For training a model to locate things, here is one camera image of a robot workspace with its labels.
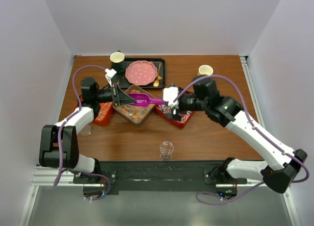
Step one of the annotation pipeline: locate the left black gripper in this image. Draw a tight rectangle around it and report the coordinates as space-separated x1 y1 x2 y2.
94 83 136 106

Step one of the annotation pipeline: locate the red box of lollipops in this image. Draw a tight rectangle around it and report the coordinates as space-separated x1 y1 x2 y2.
155 104 195 129

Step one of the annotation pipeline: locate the purple plastic scoop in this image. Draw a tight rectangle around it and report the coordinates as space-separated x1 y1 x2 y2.
129 93 165 107

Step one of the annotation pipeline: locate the silver tin of gummies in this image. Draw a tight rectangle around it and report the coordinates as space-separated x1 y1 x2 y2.
113 85 155 126

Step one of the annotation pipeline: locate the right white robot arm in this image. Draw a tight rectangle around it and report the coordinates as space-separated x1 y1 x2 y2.
162 75 308 194

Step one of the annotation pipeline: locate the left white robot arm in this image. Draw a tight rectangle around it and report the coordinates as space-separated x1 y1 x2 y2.
39 77 136 186

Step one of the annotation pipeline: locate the black serving tray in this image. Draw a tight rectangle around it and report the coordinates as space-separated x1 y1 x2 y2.
117 57 166 89

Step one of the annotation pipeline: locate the orange candy box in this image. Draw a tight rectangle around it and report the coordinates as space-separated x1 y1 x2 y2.
73 98 114 126

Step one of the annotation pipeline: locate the clear glass jar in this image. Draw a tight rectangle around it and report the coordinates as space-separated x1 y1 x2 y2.
159 141 174 160

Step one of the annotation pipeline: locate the pink polka dot plate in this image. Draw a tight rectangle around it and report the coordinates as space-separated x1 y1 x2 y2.
125 60 157 86

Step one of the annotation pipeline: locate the gold spoon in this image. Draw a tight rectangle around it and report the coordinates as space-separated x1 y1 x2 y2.
153 63 161 87

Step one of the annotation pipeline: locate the dark green cup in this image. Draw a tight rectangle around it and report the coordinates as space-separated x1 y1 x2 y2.
109 51 126 73

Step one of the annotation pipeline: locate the gold fork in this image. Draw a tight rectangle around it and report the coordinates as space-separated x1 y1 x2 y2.
157 62 164 84

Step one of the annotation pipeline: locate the clear jar lid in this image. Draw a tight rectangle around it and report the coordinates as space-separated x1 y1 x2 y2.
79 124 92 136

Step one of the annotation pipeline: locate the yellow mug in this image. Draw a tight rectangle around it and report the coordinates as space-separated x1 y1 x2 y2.
198 65 213 75

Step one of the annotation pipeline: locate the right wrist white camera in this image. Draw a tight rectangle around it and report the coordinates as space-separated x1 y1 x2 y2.
162 86 179 108

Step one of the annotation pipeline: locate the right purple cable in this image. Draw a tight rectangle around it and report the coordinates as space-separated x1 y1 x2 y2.
173 75 310 205

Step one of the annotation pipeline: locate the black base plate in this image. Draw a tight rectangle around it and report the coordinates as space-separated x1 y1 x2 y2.
73 159 248 196

